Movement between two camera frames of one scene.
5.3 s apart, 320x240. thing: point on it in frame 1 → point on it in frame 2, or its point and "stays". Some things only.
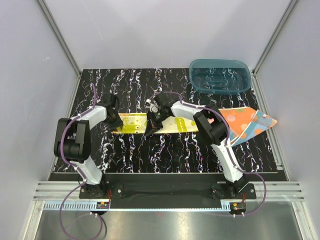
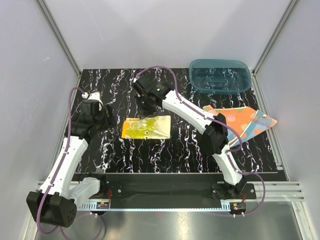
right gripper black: (152, 130) → (142, 113)
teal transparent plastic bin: (217, 76) stays
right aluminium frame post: (256, 85) stays
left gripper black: (118, 122) → (109, 121)
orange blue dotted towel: (246, 123) stays
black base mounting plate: (168, 186) stays
